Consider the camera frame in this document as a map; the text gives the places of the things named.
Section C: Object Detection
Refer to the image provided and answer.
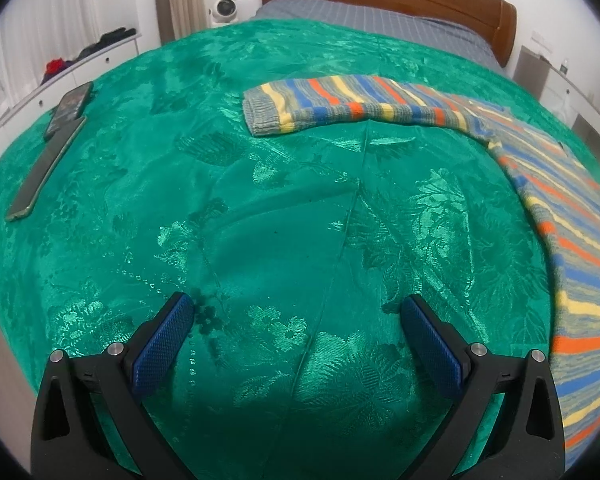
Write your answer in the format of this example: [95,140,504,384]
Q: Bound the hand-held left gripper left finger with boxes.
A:
[30,291,197,480]

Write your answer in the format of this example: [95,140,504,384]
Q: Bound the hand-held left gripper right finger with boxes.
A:
[399,294,567,480]

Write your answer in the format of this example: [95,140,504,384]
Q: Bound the striped knit sweater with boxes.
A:
[242,75,600,471]

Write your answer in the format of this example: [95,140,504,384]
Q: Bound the black clothes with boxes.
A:
[75,27,137,61]

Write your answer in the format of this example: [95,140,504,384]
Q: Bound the green floral blanket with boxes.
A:
[0,19,600,480]

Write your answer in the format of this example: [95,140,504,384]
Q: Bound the slim grey phone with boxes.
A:
[5,116,87,222]

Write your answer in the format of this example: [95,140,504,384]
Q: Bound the phone with patterned case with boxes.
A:
[43,81,95,142]

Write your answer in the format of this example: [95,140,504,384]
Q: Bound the white desk unit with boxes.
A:
[512,45,600,161]

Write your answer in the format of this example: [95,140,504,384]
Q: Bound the white drawer cabinet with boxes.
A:
[0,27,143,196]

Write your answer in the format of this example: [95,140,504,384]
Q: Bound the red cloth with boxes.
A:
[40,57,73,86]

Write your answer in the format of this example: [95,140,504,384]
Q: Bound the grey bed sheet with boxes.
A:
[252,0,498,71]

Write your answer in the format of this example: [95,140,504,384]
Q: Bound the white round fan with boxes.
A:
[209,0,238,26]

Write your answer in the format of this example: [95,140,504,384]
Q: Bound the white sheer curtain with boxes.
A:
[0,0,156,126]

